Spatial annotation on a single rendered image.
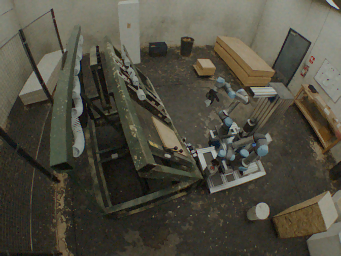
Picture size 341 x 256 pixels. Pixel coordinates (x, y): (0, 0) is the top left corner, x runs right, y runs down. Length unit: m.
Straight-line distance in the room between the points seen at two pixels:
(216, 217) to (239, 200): 0.56
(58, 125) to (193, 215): 2.48
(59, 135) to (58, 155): 0.12
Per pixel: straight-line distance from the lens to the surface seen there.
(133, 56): 5.39
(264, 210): 3.03
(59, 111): 0.98
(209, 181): 2.82
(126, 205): 2.06
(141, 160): 0.99
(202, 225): 2.89
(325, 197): 2.83
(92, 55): 2.38
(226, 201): 3.08
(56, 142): 0.84
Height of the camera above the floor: 2.79
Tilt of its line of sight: 53 degrees down
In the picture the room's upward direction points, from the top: 7 degrees clockwise
